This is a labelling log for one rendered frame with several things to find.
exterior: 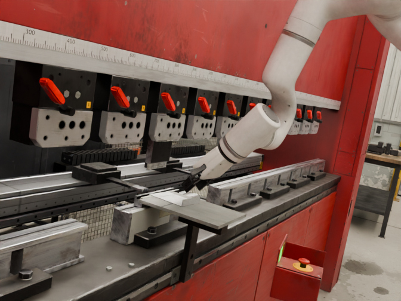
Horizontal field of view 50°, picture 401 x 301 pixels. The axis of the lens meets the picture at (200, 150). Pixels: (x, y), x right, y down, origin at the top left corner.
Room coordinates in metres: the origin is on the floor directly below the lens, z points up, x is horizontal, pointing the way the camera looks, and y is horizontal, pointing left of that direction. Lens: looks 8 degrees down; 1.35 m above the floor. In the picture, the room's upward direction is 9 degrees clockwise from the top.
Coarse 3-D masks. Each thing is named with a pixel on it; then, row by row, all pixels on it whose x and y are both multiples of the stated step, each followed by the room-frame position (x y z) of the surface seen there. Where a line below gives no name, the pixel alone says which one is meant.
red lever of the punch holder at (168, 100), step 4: (164, 96) 1.16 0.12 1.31; (168, 96) 1.17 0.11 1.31; (164, 100) 1.18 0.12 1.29; (168, 100) 1.17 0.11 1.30; (168, 104) 1.18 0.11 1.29; (172, 104) 1.19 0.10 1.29; (168, 108) 1.19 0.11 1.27; (172, 108) 1.19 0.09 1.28; (168, 112) 1.23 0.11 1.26; (172, 112) 1.21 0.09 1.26; (176, 112) 1.22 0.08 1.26; (172, 116) 1.22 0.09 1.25; (176, 116) 1.21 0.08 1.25; (180, 116) 1.22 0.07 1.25
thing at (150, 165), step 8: (152, 144) 1.26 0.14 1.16; (160, 144) 1.29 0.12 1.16; (168, 144) 1.33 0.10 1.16; (152, 152) 1.26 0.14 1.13; (160, 152) 1.29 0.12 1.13; (168, 152) 1.33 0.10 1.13; (152, 160) 1.26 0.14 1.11; (160, 160) 1.30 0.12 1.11; (168, 160) 1.34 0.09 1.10; (152, 168) 1.28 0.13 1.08
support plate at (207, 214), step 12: (144, 204) 1.21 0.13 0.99; (156, 204) 1.19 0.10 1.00; (204, 204) 1.28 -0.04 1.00; (180, 216) 1.15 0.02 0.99; (192, 216) 1.14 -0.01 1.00; (204, 216) 1.15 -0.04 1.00; (216, 216) 1.17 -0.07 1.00; (228, 216) 1.19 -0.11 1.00; (240, 216) 1.21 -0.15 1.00; (216, 228) 1.09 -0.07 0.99
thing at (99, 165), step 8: (80, 168) 1.38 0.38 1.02; (88, 168) 1.38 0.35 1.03; (96, 168) 1.37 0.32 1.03; (104, 168) 1.39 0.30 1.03; (112, 168) 1.42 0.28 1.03; (72, 176) 1.40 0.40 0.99; (80, 176) 1.38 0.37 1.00; (88, 176) 1.36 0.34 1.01; (96, 176) 1.35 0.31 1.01; (104, 176) 1.38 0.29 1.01; (112, 176) 1.41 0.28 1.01; (120, 176) 1.45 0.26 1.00; (96, 184) 1.35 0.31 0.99; (120, 184) 1.35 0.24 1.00; (128, 184) 1.35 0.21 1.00
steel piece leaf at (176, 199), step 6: (162, 198) 1.26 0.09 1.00; (168, 198) 1.27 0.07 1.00; (174, 198) 1.28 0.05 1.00; (180, 198) 1.29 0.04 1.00; (186, 198) 1.30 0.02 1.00; (192, 198) 1.25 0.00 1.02; (198, 198) 1.27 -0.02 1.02; (180, 204) 1.23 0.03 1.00; (186, 204) 1.23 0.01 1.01; (192, 204) 1.25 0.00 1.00
